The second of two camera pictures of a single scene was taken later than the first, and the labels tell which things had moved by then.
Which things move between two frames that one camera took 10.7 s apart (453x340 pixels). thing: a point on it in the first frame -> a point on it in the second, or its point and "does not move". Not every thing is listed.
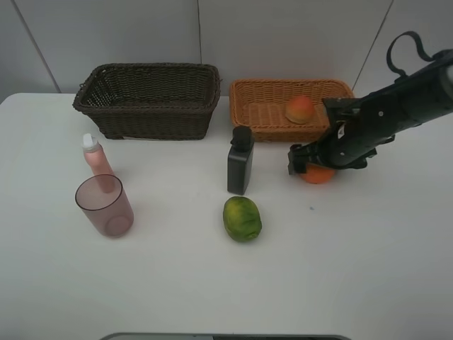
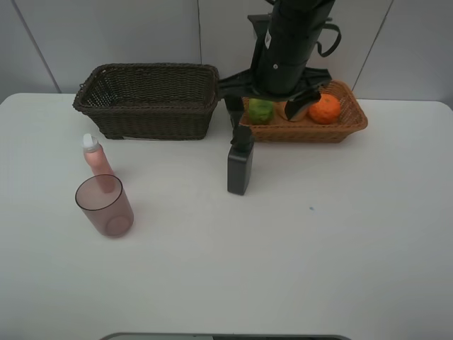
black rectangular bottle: x=239 y=160 does not move
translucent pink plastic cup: x=103 y=201 does not move
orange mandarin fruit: x=316 y=174 -> x=326 y=110
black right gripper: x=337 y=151 -> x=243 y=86
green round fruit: x=241 y=218 -> x=260 y=112
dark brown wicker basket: x=151 y=101 does not move
